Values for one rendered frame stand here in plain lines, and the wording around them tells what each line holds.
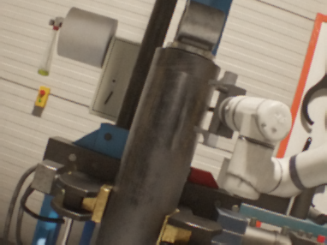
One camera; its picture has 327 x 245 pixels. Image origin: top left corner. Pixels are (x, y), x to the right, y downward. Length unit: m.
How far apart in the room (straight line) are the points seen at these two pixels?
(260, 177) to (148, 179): 0.47
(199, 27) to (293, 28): 2.27
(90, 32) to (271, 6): 1.75
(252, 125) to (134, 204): 0.54
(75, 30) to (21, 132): 1.46
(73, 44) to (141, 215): 1.16
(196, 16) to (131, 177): 0.52
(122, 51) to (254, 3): 1.58
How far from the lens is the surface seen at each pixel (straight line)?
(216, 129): 1.18
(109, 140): 1.72
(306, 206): 1.82
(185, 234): 1.43
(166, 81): 1.42
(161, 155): 1.41
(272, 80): 3.60
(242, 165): 1.03
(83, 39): 2.35
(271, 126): 1.01
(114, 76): 2.33
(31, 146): 3.63
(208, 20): 1.48
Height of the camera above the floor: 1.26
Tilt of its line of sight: 1 degrees up
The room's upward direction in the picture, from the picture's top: 18 degrees clockwise
